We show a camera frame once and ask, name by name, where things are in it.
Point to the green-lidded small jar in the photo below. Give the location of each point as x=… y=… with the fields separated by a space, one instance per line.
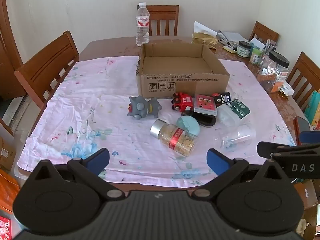
x=256 y=56

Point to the colourful books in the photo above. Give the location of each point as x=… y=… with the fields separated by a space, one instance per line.
x=314 y=110

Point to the black oval case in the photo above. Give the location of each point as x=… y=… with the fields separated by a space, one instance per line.
x=207 y=120

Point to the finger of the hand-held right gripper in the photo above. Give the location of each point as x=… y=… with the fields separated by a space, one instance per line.
x=266 y=148
x=311 y=137

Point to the orange bag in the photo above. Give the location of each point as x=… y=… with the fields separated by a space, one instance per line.
x=8 y=192

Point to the white envelope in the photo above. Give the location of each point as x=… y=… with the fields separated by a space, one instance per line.
x=257 y=43

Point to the pink floral cloth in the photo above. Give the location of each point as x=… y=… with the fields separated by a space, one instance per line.
x=87 y=100

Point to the grey toy figure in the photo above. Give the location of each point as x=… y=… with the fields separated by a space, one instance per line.
x=143 y=106

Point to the red printed packet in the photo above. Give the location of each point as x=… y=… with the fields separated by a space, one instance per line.
x=5 y=227

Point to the wooden chair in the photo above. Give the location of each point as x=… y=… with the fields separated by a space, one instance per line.
x=305 y=67
x=45 y=62
x=265 y=31
x=165 y=15

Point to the large clear jar black lid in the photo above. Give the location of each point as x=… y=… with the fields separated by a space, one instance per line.
x=273 y=67

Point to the gold tissue pack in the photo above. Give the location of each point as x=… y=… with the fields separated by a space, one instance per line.
x=203 y=40

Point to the yellow sticky notes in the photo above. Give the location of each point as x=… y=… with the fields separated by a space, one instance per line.
x=229 y=49

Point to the stack of grey papers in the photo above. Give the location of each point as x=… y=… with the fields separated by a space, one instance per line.
x=232 y=35

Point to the teal round case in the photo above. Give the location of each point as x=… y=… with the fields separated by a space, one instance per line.
x=188 y=125

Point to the clear plastic water bottle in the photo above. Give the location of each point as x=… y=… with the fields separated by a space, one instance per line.
x=142 y=31

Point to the red card box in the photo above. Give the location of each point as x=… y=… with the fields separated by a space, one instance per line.
x=205 y=104

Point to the brown cardboard box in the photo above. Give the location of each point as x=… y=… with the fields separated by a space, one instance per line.
x=306 y=193
x=7 y=153

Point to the red toy vehicle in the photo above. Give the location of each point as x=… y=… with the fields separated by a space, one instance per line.
x=184 y=103

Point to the glass pen holder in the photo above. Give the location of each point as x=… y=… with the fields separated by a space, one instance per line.
x=269 y=48

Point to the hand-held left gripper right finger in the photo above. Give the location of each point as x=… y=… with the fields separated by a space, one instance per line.
x=217 y=162

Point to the white bottle with green label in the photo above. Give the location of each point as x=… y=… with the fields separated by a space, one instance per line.
x=231 y=112

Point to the dark-lidded glass jar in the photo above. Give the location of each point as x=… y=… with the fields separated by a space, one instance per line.
x=243 y=48

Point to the clear plastic jar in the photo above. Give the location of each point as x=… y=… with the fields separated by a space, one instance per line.
x=235 y=137

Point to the small white box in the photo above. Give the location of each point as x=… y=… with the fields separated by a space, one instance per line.
x=287 y=88

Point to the glass jar with silver lid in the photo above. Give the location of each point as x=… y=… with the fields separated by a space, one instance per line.
x=178 y=138

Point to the black cube toy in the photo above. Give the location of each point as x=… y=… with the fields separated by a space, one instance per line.
x=220 y=98

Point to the wooden door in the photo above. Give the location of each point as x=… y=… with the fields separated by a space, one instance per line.
x=7 y=55

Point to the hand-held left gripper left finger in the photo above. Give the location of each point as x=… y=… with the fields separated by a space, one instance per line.
x=98 y=160

